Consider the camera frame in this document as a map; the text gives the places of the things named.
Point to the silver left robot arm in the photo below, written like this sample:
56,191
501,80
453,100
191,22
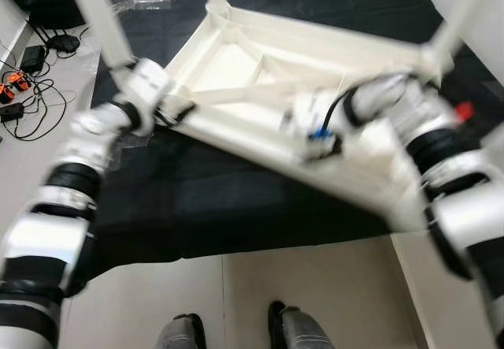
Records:
55,199

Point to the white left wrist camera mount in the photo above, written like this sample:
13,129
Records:
146,85

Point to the black power adapter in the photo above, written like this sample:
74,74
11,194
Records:
33,59

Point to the black power strip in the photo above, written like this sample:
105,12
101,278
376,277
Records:
11,113

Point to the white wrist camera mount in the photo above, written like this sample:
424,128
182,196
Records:
307,113
146,85

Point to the orange black battery pack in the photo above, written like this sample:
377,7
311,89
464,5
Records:
20,81
5,94

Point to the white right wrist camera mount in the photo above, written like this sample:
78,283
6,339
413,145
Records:
307,113

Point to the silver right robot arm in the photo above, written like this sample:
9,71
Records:
449,176

